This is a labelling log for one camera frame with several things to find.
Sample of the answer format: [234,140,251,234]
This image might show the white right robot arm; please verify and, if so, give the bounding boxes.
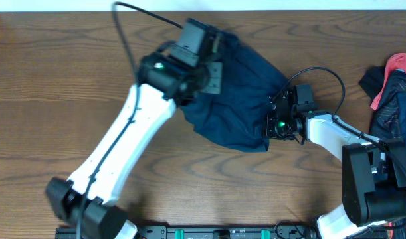
[262,85,406,238]

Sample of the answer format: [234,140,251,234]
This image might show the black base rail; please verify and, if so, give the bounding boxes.
[54,224,323,239]

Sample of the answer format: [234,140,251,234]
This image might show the black patterned garment in pile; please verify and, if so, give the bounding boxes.
[359,66,406,139]

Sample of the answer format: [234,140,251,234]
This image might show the dark navy blue shorts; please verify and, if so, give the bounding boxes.
[181,32,287,153]

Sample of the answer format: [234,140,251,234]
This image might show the red cloth in pile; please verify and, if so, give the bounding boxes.
[370,53,406,110]

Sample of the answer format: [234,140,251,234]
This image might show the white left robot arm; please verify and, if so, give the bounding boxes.
[45,51,221,238]

